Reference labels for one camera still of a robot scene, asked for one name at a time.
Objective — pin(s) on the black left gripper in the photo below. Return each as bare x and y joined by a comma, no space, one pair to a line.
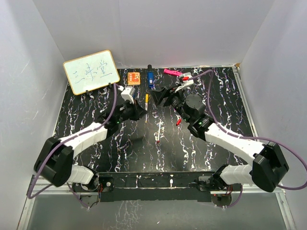
138,111

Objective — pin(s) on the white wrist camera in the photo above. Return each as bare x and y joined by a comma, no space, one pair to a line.
127,94
185,81

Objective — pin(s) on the orange notebook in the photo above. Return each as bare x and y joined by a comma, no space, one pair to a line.
133,78

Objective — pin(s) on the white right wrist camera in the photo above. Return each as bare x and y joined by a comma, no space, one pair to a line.
185,81

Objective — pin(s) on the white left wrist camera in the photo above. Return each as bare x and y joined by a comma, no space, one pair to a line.
127,94

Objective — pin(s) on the small wood-framed whiteboard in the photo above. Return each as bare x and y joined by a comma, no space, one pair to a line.
91,72

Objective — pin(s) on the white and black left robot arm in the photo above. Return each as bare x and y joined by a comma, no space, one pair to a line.
59,169

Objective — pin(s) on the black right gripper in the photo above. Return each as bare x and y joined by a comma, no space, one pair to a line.
159,96

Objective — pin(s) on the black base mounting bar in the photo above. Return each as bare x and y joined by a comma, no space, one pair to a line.
151,186

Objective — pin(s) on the pink plastic clip bar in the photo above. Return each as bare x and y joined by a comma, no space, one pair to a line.
172,72

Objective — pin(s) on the white pen red tip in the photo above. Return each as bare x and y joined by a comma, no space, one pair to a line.
159,130

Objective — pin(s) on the blue whiteboard eraser marker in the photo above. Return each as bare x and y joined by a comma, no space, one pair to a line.
150,76

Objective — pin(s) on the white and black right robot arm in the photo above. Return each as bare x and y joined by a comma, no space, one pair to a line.
265,163

